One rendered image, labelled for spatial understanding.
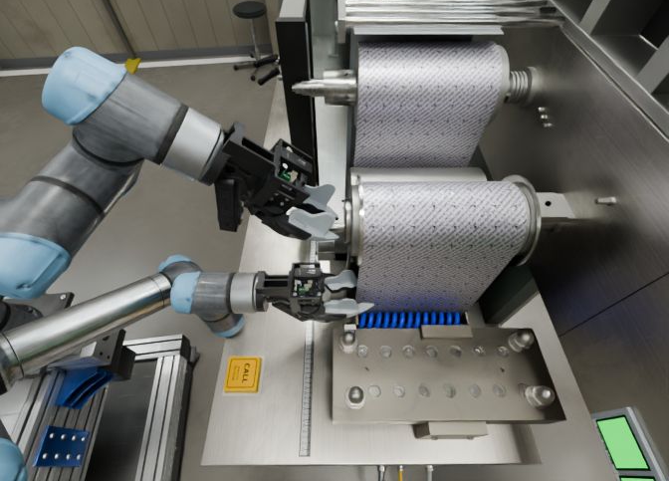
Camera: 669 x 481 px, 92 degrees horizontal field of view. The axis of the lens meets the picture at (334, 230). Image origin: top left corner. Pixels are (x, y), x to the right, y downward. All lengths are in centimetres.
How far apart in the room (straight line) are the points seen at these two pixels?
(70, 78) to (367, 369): 59
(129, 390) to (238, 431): 97
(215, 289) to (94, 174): 27
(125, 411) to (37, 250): 132
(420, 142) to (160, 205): 207
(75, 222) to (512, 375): 70
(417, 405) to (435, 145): 48
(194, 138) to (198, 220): 192
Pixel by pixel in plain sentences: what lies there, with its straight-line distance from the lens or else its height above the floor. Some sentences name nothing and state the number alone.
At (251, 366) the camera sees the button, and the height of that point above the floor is 92.
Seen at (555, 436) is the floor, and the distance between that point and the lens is 192.
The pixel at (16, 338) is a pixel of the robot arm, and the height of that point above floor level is 118.
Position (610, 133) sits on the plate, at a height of 140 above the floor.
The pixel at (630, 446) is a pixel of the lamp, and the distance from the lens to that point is 58.
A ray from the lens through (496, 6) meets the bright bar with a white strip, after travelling 72.
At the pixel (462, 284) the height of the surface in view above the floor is 115.
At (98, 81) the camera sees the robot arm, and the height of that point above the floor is 151.
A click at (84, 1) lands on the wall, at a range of 427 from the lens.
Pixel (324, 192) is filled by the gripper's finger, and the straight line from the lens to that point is 48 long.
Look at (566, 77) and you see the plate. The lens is 66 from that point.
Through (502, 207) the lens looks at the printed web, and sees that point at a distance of 52.
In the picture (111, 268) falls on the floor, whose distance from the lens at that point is 232.
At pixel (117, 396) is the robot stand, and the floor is 21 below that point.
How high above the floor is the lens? 166
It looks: 54 degrees down
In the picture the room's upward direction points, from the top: straight up
